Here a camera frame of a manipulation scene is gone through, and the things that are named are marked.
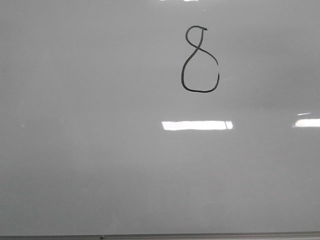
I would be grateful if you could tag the black drawn number eight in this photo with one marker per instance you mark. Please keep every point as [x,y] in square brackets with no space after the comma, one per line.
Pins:
[197,48]

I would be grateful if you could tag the white whiteboard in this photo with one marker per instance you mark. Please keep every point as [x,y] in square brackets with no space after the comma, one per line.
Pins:
[98,135]

